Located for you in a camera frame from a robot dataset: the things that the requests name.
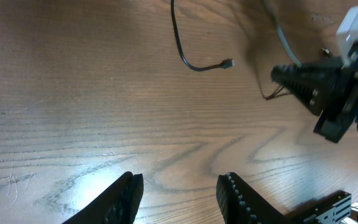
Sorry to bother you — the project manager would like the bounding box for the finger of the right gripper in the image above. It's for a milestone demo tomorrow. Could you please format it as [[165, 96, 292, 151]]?
[[271, 57, 343, 116]]

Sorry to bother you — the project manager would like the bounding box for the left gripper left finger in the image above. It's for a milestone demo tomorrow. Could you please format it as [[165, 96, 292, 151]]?
[[64, 172, 144, 224]]

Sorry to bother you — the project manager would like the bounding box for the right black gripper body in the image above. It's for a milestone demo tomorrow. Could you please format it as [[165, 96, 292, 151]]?
[[313, 42, 358, 143]]

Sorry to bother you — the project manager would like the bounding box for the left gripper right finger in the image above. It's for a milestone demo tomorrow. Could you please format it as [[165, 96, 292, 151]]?
[[216, 172, 291, 224]]

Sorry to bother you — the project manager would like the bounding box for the white usb cable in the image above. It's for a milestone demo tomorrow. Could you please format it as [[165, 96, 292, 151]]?
[[261, 0, 303, 68]]

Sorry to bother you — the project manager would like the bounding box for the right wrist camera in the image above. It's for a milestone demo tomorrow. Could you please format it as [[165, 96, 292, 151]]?
[[336, 5, 358, 66]]

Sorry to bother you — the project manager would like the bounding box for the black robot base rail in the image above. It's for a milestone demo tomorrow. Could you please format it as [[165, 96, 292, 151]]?
[[286, 190, 358, 224]]

